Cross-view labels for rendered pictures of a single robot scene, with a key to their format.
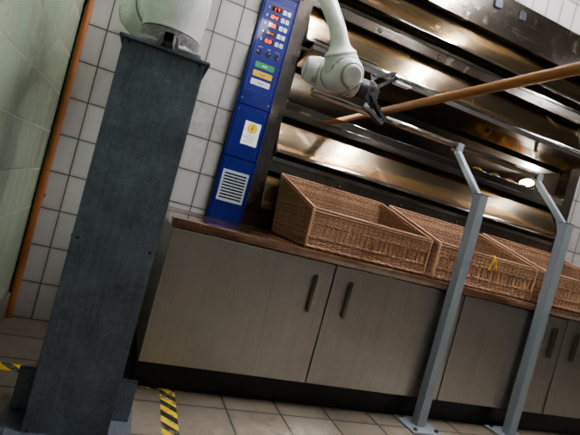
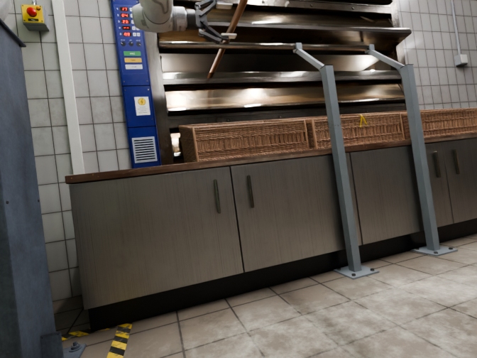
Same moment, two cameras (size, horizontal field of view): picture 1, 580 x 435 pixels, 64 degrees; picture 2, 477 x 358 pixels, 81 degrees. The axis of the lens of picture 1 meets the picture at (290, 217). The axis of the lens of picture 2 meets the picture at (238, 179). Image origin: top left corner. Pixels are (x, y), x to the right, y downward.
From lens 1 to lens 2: 0.65 m
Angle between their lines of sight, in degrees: 4
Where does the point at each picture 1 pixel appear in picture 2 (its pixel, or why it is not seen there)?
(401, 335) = (310, 203)
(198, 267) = (106, 210)
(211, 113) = (106, 102)
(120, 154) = not seen: outside the picture
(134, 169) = not seen: outside the picture
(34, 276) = not seen: hidden behind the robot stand
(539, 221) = (388, 91)
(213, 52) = (89, 57)
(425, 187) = (293, 98)
